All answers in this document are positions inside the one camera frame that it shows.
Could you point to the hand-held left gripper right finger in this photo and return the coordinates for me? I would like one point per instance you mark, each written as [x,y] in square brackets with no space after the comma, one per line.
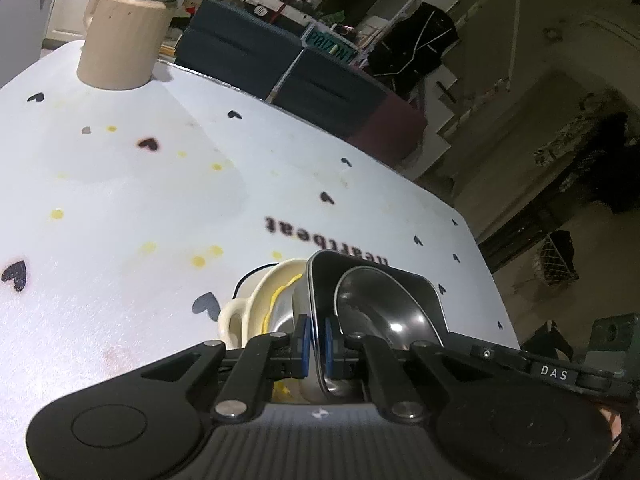
[330,349]

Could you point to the black hanging garment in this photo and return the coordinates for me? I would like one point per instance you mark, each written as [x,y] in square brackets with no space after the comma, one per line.
[415,45]

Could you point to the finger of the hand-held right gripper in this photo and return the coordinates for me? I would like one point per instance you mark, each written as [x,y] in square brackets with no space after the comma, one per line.
[480,350]

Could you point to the white lower kitchen cabinets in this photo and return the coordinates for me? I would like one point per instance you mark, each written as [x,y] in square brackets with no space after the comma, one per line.
[65,5]

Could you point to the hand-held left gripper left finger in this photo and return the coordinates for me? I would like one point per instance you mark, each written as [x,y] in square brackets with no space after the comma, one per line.
[301,346]

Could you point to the beige jug with steel lid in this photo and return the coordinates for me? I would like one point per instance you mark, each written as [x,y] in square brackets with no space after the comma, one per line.
[125,35]

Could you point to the round steel bowl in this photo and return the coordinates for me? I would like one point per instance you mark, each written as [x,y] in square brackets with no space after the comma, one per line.
[395,315]

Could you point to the teal framed sign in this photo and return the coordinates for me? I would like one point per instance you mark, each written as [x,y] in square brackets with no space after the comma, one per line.
[330,45]

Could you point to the small white yellow-rimmed bowl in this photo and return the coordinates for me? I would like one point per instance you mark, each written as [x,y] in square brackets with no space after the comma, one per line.
[281,391]

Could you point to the maroon sofa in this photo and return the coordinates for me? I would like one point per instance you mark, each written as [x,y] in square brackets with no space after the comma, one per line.
[395,120]

